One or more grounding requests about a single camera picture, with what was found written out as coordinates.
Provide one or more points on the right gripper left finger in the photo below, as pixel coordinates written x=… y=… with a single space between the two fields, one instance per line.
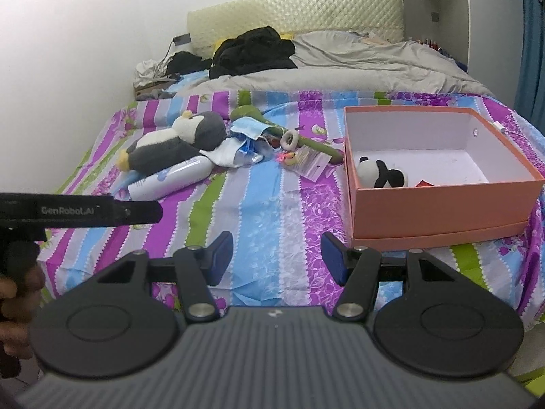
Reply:
x=196 y=269

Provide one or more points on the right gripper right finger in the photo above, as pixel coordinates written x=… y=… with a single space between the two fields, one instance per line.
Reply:
x=356 y=269

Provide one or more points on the small panda plush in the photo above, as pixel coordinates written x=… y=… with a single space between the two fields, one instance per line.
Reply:
x=376 y=174

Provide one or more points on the red foil snack packet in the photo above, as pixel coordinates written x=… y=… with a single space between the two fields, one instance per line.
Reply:
x=423 y=183

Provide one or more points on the clear printed plastic bag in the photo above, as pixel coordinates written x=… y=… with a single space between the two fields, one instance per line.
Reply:
x=310 y=163

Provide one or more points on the blue cartoon plastic bag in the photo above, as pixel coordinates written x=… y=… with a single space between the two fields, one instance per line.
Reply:
x=254 y=151

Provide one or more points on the yellow pink bird toy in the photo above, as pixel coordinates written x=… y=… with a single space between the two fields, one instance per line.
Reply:
x=286 y=158

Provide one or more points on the blue face mask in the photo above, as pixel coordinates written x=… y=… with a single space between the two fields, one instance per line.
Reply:
x=249 y=127

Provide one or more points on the white knitted cloth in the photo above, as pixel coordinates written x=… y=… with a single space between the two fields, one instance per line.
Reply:
x=226 y=154

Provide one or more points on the person's left hand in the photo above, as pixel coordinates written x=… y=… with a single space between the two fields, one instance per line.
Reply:
x=18 y=308

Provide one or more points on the white spray bottle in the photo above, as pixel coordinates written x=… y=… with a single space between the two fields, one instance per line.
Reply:
x=172 y=179

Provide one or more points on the pink cardboard box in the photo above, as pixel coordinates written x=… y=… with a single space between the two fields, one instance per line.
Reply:
x=484 y=187

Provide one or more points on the grey white penguin plush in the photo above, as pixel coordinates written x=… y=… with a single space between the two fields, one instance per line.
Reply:
x=184 y=139

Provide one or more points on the green plush stick toy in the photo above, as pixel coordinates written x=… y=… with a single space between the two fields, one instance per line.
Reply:
x=250 y=111

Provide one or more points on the cardboard box nightstand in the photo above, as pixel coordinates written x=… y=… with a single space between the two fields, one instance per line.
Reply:
x=157 y=91

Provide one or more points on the white cloth on nightstand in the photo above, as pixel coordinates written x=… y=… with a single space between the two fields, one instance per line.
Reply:
x=148 y=72

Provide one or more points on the grey duvet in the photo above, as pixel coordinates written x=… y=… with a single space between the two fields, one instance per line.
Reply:
x=342 y=61

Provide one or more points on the black clothes pile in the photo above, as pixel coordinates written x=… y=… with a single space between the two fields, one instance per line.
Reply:
x=251 y=52

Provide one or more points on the blue curtain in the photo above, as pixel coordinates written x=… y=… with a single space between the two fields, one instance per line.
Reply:
x=529 y=100

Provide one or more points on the cream quilted headboard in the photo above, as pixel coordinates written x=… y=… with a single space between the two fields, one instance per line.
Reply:
x=228 y=20

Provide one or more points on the grey wardrobe cabinet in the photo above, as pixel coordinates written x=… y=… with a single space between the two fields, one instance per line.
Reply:
x=486 y=36

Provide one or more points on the black garment near wall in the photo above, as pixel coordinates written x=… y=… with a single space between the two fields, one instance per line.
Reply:
x=184 y=63

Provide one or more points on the wall socket panel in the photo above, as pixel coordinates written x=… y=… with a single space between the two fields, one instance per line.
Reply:
x=182 y=39

